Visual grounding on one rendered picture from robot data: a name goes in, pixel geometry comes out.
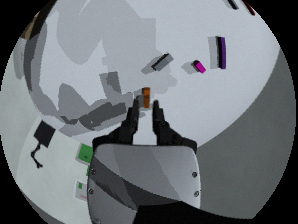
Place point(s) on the orange rod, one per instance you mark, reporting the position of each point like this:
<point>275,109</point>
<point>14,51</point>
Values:
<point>146,97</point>

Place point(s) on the small magenta block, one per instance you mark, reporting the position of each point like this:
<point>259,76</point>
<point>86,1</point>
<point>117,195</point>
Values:
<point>199,66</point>

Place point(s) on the purple rod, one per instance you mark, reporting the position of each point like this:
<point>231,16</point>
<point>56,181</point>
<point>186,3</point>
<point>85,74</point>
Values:
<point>222,52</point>

